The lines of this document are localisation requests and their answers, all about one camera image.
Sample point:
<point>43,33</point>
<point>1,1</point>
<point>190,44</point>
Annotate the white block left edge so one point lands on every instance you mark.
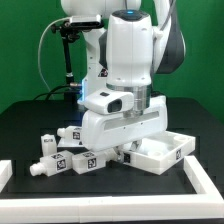
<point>5,172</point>

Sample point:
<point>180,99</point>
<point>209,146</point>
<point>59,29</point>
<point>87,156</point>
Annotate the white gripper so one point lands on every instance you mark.
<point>100,132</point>

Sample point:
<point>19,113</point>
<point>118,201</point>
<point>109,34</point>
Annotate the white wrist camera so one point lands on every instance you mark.
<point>105,101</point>

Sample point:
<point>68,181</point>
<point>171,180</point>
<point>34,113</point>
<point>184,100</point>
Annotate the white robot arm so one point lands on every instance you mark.
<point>122,60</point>

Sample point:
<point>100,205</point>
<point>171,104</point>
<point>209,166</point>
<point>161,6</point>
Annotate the camera on black stand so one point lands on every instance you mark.
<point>70,30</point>

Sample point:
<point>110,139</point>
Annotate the white L-shaped fence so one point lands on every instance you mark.
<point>205,203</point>

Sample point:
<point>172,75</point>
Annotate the white marker sheet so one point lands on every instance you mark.
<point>64,143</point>

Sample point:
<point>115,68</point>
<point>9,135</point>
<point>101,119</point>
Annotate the white square tabletop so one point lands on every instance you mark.
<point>159,152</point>

